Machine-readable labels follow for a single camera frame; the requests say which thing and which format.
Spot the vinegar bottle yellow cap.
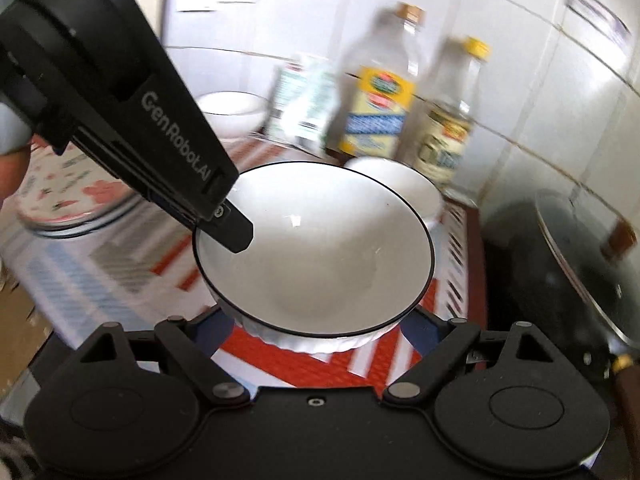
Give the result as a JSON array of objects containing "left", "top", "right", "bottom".
[{"left": 411, "top": 35, "right": 492, "bottom": 193}]

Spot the white bowl dark rim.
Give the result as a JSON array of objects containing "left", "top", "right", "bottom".
[
  {"left": 343, "top": 156, "right": 445, "bottom": 234},
  {"left": 193, "top": 160, "right": 436, "bottom": 352}
]

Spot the pink rabbit print plate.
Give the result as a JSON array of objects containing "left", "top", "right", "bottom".
[{"left": 14, "top": 142, "right": 147, "bottom": 235}]

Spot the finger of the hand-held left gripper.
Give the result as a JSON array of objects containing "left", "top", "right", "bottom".
[{"left": 196, "top": 198, "right": 254, "bottom": 255}]

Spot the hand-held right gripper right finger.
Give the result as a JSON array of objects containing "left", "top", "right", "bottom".
[{"left": 382, "top": 305, "right": 568, "bottom": 407}]

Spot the cooking wine bottle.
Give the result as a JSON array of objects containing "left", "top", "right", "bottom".
[{"left": 337, "top": 2, "right": 427, "bottom": 162}]

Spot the white plastic bag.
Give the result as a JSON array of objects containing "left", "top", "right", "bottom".
[{"left": 266, "top": 54, "right": 342, "bottom": 154}]

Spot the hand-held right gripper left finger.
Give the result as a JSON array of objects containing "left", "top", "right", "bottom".
[{"left": 79, "top": 304, "right": 252, "bottom": 407}]

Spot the person's left hand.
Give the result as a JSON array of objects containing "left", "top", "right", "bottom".
[{"left": 0, "top": 151, "right": 29, "bottom": 203}]

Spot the wall sticker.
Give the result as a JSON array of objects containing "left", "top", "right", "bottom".
[{"left": 566, "top": 0, "right": 634, "bottom": 47}]

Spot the black cooking pot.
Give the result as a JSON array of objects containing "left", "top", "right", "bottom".
[{"left": 479, "top": 187, "right": 640, "bottom": 413}]

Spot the glass pot lid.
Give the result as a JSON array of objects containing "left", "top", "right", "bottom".
[{"left": 534, "top": 189, "right": 640, "bottom": 357}]

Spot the white ribbed bowl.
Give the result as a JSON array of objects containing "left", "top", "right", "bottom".
[{"left": 196, "top": 91, "right": 269, "bottom": 142}]

